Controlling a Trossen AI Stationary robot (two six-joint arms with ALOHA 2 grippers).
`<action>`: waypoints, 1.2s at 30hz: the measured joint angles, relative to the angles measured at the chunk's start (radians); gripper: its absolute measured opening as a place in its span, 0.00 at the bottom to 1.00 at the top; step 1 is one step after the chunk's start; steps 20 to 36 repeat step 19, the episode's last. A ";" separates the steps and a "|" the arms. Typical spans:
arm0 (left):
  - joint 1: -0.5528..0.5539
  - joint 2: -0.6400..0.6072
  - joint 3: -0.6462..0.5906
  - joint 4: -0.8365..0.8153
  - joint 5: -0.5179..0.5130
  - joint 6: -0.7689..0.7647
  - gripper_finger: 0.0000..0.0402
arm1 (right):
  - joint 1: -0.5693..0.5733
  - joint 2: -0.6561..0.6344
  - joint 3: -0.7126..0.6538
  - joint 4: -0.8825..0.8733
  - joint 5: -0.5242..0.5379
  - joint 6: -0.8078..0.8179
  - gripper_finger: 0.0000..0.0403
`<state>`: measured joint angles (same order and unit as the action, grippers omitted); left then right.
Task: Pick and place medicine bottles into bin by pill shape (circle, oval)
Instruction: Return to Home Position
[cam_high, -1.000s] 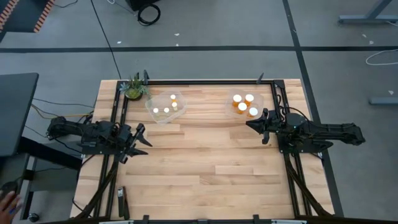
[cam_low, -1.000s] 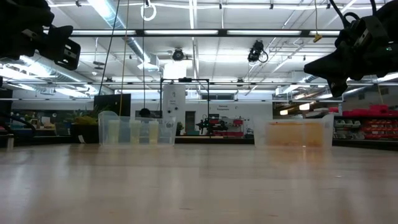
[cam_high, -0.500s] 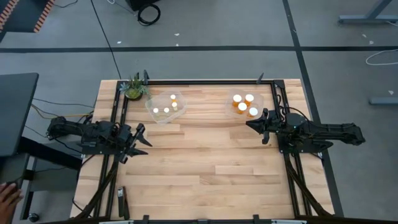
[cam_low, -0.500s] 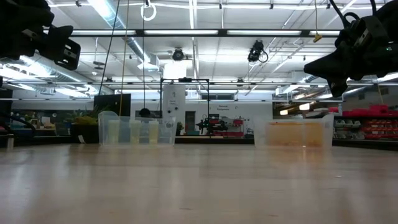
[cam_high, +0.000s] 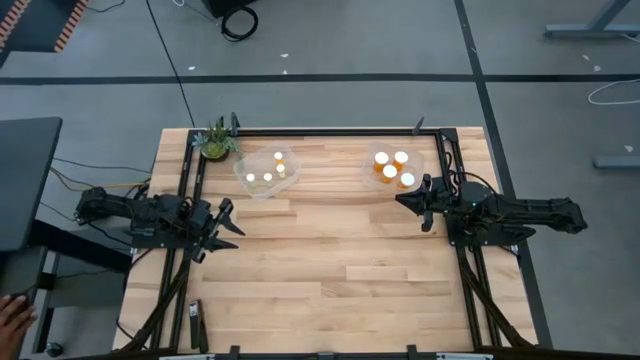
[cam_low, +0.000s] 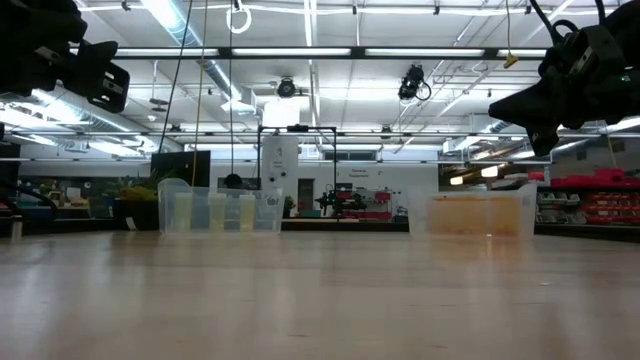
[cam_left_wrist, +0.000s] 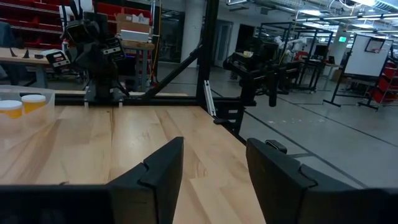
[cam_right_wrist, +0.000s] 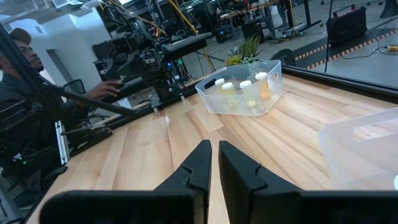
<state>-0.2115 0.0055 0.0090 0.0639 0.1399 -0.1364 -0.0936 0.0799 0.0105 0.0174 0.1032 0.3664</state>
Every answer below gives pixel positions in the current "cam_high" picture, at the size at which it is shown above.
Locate potted green succulent plant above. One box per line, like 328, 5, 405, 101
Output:
191, 117, 245, 164

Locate grey desk foot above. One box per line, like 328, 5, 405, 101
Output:
593, 155, 640, 170

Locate clear plastic bin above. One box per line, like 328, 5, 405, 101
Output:
232, 143, 304, 201
360, 141, 427, 194

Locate black desk leg frame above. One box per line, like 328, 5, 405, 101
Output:
29, 219, 134, 354

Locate yellow cable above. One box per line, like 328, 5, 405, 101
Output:
48, 166, 151, 194

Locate coiled black cable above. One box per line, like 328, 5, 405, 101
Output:
219, 4, 260, 44

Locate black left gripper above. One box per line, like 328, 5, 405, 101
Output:
187, 198, 246, 264

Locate black rectangular bar tool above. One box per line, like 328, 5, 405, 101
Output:
187, 298, 206, 354

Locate black aluminium table frame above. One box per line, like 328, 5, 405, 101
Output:
113, 112, 539, 360

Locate grey desk leg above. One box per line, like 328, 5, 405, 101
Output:
543, 0, 640, 40

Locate black ramp orange striped edges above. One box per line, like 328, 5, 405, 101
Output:
0, 0, 90, 55

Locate white floor cable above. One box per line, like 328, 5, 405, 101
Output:
587, 77, 640, 107

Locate long black floor cable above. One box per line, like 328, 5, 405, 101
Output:
144, 0, 197, 129

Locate black desk top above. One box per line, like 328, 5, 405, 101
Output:
0, 117, 64, 254

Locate person's hand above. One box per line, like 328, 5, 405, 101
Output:
0, 294, 39, 360

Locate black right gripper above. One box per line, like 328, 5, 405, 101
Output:
395, 173, 454, 233

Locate black box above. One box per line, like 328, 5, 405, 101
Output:
202, 0, 259, 20

